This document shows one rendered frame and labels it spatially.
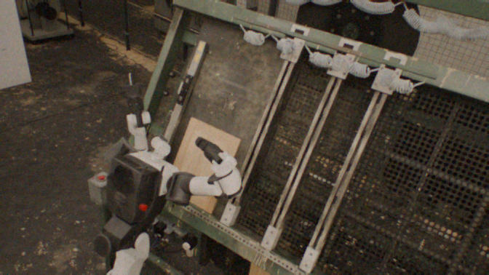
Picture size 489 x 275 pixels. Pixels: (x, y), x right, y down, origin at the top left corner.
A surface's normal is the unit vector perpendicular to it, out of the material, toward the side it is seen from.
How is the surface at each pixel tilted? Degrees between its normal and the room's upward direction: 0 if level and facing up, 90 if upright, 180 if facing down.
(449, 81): 60
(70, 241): 0
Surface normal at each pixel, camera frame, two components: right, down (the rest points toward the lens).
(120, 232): -0.10, -0.61
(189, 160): -0.41, -0.05
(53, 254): 0.11, -0.83
